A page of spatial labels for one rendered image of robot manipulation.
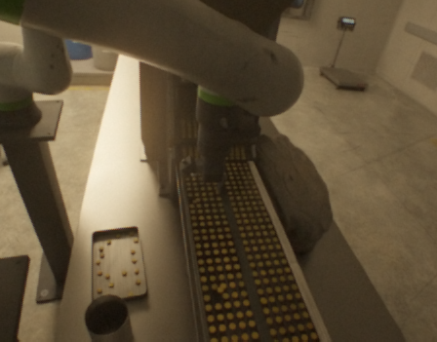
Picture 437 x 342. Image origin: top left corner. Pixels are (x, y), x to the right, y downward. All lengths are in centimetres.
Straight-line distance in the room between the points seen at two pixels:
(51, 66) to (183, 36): 65
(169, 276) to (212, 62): 55
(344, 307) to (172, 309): 41
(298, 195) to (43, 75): 75
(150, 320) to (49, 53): 71
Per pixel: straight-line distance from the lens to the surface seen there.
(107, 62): 359
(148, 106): 99
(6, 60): 101
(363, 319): 84
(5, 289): 68
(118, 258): 80
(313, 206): 76
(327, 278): 86
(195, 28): 33
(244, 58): 37
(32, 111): 112
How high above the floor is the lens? 145
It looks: 36 degrees down
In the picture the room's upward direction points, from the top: 9 degrees clockwise
